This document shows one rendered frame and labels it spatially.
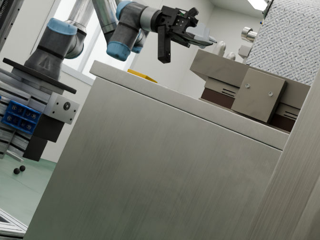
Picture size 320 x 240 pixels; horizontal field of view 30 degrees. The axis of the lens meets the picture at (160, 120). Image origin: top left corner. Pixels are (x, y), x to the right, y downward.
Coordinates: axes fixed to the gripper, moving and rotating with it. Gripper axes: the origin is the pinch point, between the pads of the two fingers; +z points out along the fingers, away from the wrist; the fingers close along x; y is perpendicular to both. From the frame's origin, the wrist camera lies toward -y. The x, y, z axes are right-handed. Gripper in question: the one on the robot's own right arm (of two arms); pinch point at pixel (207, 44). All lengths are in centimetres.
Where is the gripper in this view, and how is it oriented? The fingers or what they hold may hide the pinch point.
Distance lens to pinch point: 180.2
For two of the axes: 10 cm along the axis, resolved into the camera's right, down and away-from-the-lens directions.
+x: 4.7, 2.4, 8.5
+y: 4.1, -9.1, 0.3
